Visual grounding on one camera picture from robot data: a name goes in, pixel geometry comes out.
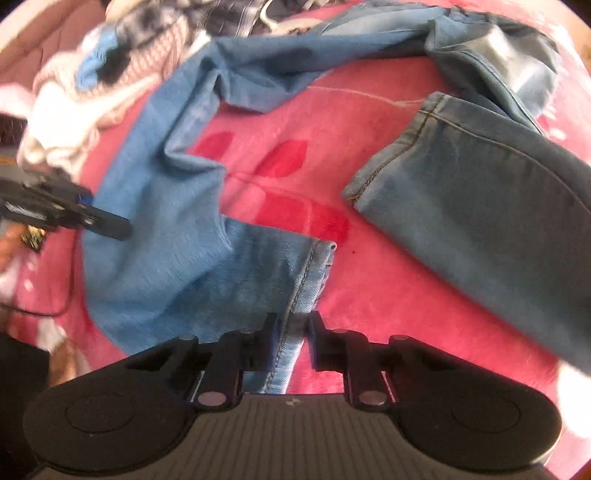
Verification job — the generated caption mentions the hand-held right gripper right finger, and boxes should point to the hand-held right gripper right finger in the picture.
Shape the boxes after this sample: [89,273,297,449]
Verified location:
[308,311,462,411]

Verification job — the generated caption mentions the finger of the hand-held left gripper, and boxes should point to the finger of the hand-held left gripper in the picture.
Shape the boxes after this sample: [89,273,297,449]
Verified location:
[60,205,132,241]
[28,181,93,206]

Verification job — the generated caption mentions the black sock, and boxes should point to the black sock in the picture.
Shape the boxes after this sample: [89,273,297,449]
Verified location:
[99,48,132,88]

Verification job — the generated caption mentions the plaid shirt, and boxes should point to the plaid shirt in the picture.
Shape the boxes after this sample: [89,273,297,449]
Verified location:
[104,0,324,40]

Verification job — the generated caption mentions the pink checkered garment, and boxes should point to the pink checkered garment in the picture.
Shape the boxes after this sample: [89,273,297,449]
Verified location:
[108,7,199,88]

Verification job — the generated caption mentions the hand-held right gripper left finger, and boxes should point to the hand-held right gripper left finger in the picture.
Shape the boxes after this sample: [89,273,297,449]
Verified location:
[124,313,282,411]

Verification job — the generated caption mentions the light blue cloth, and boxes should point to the light blue cloth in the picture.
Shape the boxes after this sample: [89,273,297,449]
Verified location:
[76,25,123,90]

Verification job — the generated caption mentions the pink floral blanket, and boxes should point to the pink floral blanket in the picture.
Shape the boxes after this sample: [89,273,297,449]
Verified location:
[0,0,591,480]

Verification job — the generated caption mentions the white garment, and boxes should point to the white garment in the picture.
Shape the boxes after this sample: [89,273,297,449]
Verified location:
[17,48,160,174]

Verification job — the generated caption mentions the blue jeans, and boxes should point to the blue jeans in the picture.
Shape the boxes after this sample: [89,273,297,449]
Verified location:
[82,0,591,395]

